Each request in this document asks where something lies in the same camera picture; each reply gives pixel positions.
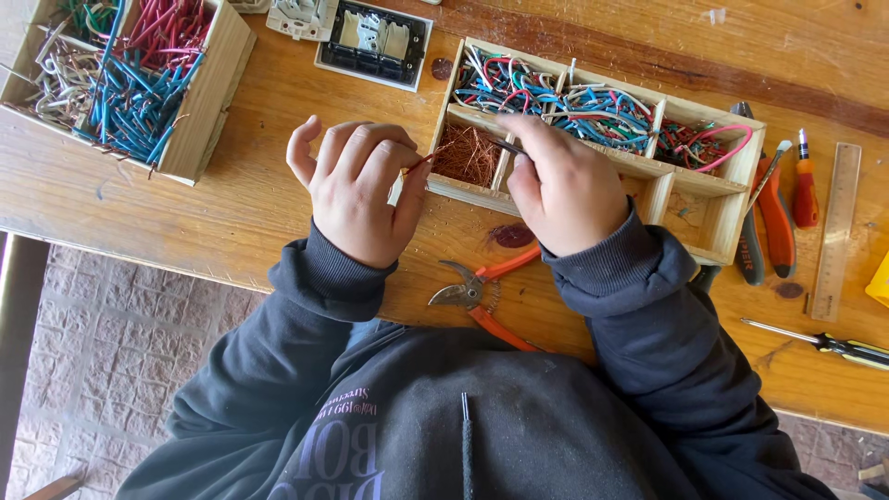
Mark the dark hooded sweatshirt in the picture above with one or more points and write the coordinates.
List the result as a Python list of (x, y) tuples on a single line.
[(542, 430)]

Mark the black and yellow screwdriver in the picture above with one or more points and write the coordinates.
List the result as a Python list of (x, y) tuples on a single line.
[(844, 346)]

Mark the wooden divided tray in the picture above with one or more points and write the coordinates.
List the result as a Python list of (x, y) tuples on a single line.
[(701, 201)]

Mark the person's left hand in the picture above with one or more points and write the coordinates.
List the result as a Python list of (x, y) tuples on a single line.
[(347, 201)]

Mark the orange and grey pliers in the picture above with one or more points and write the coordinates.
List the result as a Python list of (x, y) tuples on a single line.
[(776, 215)]

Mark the dark table leg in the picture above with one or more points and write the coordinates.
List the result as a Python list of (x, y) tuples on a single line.
[(17, 347)]

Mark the small dark metal tool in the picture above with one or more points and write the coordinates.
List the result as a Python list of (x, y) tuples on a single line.
[(507, 146)]

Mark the white socket module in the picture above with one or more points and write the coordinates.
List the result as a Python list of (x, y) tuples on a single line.
[(298, 17)]

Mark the black framed switch plate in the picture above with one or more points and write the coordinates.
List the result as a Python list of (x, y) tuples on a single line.
[(375, 41)]

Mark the yellow plastic object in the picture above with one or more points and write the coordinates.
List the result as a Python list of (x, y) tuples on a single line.
[(880, 281)]

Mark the heap of copper strands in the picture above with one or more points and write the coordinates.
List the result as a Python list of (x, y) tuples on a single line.
[(469, 156)]

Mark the person's right hand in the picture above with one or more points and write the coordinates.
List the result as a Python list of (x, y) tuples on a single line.
[(576, 194)]

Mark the thin metal tool white tip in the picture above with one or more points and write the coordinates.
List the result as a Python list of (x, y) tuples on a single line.
[(767, 173)]

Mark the wooden plank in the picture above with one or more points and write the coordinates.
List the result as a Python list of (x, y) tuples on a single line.
[(55, 489)]

